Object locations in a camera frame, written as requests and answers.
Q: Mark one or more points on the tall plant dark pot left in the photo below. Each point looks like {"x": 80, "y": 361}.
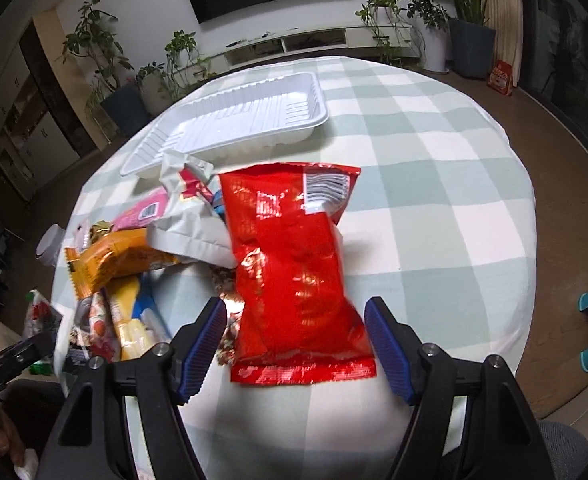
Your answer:
{"x": 93, "y": 42}

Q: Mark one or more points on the checkered green white tablecloth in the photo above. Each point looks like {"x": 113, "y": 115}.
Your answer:
{"x": 441, "y": 225}

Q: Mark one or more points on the white red-striped snack bag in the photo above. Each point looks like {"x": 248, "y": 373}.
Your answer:
{"x": 190, "y": 227}

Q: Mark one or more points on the orange snack pack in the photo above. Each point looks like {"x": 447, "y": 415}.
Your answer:
{"x": 116, "y": 255}

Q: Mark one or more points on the plant in white pot right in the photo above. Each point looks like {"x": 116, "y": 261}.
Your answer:
{"x": 419, "y": 30}

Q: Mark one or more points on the red box on floor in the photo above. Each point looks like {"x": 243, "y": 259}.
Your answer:
{"x": 500, "y": 78}

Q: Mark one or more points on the plant in white pot left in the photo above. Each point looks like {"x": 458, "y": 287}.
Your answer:
{"x": 184, "y": 70}

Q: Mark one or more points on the person left hand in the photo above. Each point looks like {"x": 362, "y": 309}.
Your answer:
{"x": 10, "y": 442}

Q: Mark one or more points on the white waste bin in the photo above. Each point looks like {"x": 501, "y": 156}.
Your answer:
{"x": 49, "y": 246}

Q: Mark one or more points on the gold red round-logo snack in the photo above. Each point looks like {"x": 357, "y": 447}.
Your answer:
{"x": 98, "y": 230}

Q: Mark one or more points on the red snack bag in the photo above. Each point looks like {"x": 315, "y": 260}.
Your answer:
{"x": 297, "y": 326}

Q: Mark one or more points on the pink Pepero snack pack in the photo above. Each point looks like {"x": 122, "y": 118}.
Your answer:
{"x": 145, "y": 211}

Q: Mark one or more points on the white plastic tray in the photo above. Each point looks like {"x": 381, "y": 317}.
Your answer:
{"x": 261, "y": 114}

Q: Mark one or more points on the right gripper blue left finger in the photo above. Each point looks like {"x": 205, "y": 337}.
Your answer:
{"x": 195, "y": 346}

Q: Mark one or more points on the white red fruit candy pack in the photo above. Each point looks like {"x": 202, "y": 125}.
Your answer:
{"x": 94, "y": 329}

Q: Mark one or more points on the large plant dark pot right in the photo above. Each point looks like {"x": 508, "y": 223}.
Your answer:
{"x": 472, "y": 41}

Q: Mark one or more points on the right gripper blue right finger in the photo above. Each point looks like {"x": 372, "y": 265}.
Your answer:
{"x": 396, "y": 345}

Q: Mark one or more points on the white tv console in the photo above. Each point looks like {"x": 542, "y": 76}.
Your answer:
{"x": 299, "y": 41}

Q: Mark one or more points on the plant in white pot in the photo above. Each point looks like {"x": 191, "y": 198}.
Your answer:
{"x": 419, "y": 30}
{"x": 184, "y": 70}

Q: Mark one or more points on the blue Tipo snack pack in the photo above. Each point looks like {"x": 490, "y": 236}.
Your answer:
{"x": 146, "y": 311}

